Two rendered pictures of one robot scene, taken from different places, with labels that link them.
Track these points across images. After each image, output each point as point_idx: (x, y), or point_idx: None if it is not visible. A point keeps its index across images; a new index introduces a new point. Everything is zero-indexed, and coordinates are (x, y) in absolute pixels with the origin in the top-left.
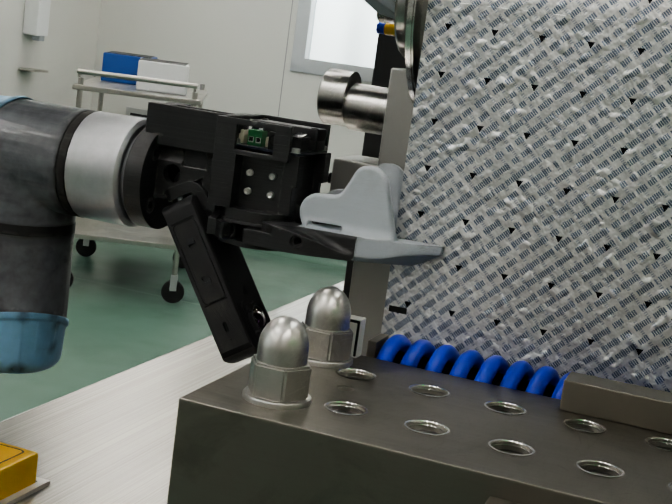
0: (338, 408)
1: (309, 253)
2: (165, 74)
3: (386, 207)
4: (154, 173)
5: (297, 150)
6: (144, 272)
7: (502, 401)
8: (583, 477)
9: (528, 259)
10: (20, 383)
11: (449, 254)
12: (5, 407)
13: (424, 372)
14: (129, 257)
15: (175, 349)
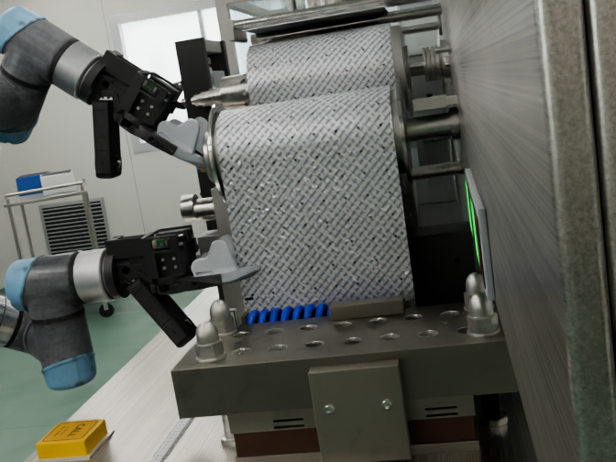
0: (237, 352)
1: (202, 288)
2: (59, 181)
3: (229, 256)
4: (117, 272)
5: (181, 243)
6: (84, 303)
7: (306, 324)
8: (345, 346)
9: (298, 258)
10: (34, 396)
11: (264, 267)
12: (30, 413)
13: (269, 323)
14: None
15: (120, 344)
